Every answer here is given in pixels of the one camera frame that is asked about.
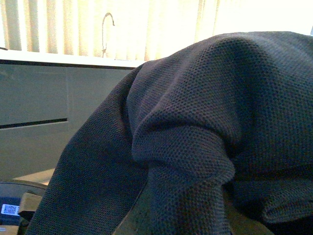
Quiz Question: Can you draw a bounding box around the grey kitchen counter cabinet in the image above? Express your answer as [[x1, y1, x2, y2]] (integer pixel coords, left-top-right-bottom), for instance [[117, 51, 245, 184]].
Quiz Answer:
[[0, 50, 141, 180]]

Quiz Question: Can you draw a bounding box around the white barcode label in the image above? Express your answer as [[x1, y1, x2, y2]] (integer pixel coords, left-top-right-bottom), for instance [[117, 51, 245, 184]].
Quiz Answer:
[[1, 204, 20, 216]]

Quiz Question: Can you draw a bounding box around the dark grey knit garment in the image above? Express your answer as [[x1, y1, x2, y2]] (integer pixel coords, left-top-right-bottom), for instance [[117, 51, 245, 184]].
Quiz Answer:
[[26, 32, 313, 235]]

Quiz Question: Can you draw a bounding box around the curved metal faucet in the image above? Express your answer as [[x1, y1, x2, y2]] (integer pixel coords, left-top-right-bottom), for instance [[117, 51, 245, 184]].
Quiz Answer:
[[101, 12, 115, 58]]

